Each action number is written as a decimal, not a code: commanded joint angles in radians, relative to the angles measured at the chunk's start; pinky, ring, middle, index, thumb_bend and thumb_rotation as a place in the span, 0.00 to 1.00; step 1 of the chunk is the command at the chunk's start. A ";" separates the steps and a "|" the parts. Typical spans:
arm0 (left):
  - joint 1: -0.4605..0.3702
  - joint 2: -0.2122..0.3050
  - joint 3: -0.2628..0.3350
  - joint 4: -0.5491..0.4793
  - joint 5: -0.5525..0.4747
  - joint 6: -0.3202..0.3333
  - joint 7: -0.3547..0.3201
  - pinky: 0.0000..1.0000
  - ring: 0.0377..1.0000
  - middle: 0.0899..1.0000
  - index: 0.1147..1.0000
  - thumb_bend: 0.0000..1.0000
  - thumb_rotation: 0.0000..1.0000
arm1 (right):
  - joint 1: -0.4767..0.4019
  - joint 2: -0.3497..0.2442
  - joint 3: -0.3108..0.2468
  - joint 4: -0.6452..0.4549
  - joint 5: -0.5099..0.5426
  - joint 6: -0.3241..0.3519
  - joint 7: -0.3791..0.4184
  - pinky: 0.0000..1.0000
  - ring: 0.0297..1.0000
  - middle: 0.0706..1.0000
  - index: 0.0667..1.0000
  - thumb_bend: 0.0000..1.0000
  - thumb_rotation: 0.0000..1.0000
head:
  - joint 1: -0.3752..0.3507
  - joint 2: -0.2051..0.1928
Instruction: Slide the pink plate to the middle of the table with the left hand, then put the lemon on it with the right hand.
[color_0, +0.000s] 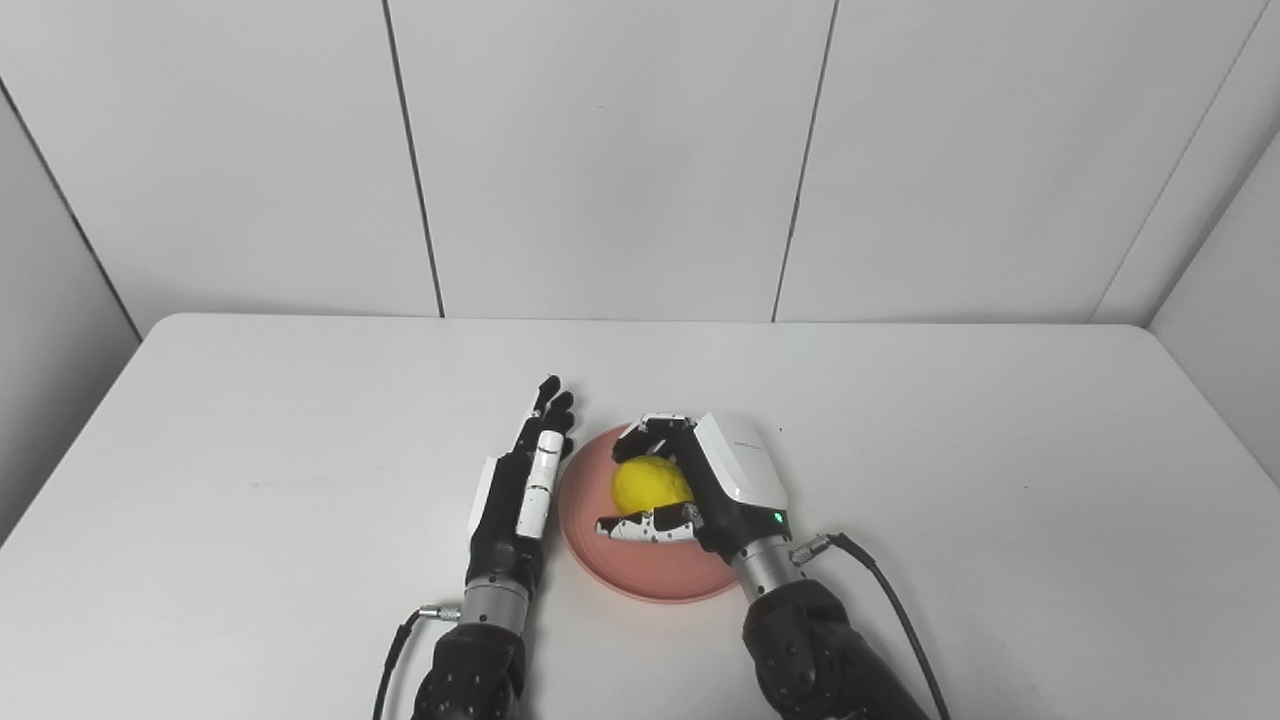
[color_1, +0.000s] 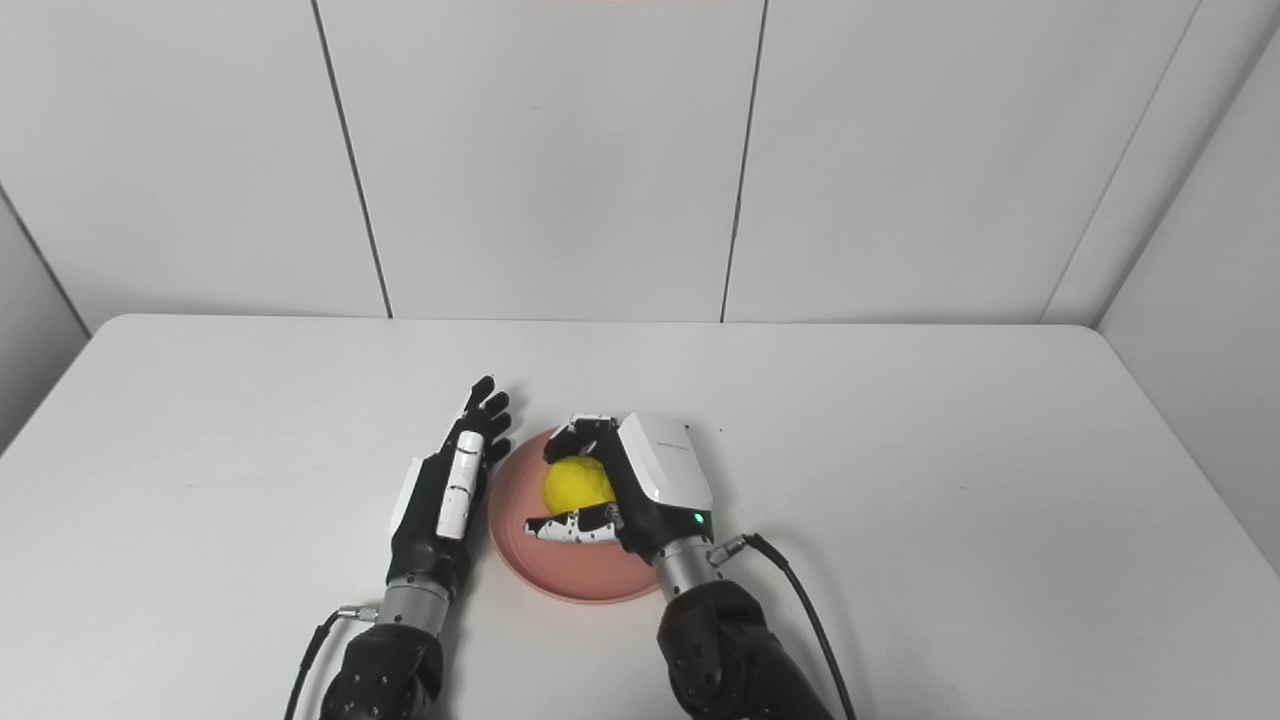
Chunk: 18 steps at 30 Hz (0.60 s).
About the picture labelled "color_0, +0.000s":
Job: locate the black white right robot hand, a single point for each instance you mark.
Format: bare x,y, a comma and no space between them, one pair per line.
735,480

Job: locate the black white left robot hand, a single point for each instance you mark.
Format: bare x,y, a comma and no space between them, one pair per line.
500,530

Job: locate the yellow lemon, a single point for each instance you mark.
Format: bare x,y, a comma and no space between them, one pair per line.
650,487

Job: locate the pink round plate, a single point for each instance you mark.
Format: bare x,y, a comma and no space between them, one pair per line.
590,540

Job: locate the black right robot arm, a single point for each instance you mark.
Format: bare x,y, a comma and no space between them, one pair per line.
810,650

